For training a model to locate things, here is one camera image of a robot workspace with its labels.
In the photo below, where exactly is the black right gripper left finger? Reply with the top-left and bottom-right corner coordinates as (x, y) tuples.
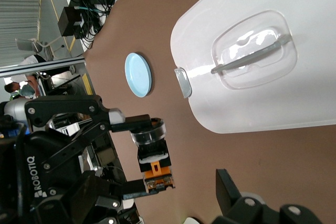
(0, 170), (97, 224)

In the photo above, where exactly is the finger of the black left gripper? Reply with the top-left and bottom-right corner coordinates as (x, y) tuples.
(86, 179), (146, 224)

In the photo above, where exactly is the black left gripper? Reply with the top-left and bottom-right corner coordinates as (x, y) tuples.
(15, 94), (152, 214)

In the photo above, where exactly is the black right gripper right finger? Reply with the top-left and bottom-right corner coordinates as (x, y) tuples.
(214, 168), (322, 224)

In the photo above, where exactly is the orange black push-button switch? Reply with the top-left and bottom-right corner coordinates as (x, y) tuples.
(130, 118), (176, 195)

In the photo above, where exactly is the person in white shirt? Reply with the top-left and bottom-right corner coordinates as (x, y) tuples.
(4, 54), (40, 101)

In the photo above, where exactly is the light grey chair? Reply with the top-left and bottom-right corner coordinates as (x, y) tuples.
(15, 37), (65, 54)

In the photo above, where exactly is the light blue round plate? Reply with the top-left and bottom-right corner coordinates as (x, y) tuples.
(124, 52), (153, 98)

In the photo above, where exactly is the small black power box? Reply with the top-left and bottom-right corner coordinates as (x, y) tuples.
(57, 6), (85, 38)

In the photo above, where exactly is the pale pink lidded storage box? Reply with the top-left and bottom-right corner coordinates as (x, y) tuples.
(170, 0), (336, 134)

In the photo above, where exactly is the aluminium table rail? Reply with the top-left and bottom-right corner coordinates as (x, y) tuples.
(0, 57), (87, 78)

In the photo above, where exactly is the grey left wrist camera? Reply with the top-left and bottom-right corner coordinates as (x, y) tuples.
(4, 100), (28, 124)

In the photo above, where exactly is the teal cable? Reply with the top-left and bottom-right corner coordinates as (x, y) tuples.
(74, 5), (107, 15)

